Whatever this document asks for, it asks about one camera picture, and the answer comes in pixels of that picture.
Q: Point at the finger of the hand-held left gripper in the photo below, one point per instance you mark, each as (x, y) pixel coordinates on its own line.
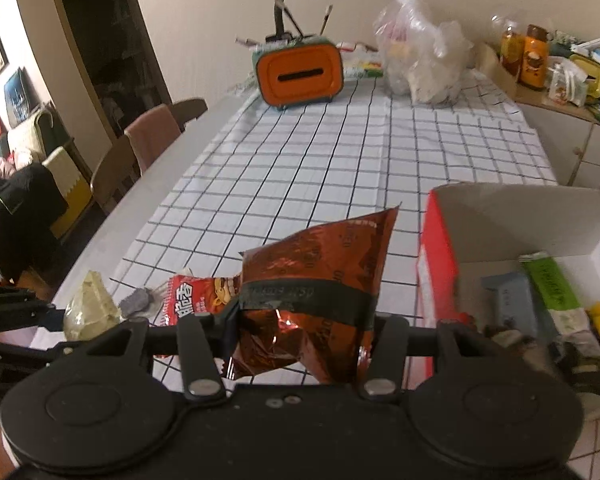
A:
(40, 351)
(50, 320)

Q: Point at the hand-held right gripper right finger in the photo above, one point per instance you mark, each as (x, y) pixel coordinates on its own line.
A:
(385, 345)

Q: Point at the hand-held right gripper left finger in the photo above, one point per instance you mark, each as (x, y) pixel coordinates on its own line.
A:
(227, 332)

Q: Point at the cream snack bag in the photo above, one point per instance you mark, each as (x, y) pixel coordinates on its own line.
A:
(92, 305)

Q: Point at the brown foil snack bag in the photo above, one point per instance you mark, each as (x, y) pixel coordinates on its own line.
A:
(320, 270)

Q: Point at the red cardboard box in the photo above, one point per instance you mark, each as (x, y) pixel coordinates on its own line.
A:
(437, 260)

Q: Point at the blue snack packet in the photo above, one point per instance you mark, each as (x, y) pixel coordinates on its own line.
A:
(512, 305)

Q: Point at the green snack packet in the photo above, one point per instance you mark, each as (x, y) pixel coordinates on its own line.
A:
(550, 280)

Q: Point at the black snack packet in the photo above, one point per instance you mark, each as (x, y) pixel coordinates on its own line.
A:
(590, 370)

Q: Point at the red snack bag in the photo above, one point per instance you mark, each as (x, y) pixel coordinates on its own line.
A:
(200, 300)

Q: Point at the small dark foil packet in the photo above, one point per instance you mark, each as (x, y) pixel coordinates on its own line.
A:
(136, 302)

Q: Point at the black jacket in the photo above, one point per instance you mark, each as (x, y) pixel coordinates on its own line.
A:
(25, 220)

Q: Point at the cream zigzag cloth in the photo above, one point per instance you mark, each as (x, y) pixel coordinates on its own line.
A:
(70, 190)

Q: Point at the white checked tablecloth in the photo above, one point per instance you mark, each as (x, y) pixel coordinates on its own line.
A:
(305, 160)

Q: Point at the green sofa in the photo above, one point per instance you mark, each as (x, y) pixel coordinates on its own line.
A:
(45, 130)

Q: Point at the pink cloth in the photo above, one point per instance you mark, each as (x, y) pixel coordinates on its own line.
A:
(152, 135)

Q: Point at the blue poster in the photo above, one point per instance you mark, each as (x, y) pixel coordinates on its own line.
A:
(19, 97)

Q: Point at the dark wooden chair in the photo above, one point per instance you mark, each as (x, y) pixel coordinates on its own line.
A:
(190, 110)

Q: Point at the orange tissue box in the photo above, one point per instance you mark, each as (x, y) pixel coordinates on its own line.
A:
(300, 75)

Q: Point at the white drawer cabinet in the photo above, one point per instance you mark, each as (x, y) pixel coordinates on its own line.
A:
(580, 145)

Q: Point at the stack of flat packets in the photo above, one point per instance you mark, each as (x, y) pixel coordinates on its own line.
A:
(362, 62)

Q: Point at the clear plastic bag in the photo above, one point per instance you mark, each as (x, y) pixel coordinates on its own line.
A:
(420, 60)

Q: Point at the brown cardboard box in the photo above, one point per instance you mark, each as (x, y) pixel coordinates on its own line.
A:
(495, 72)

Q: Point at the white snack pouch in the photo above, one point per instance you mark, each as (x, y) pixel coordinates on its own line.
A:
(565, 87)

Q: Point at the amber glass jar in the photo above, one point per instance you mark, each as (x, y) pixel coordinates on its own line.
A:
(511, 52)

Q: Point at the orange bottle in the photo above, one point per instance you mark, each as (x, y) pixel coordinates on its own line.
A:
(534, 60)

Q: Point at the yellow container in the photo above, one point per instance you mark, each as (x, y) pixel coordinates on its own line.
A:
(592, 72)

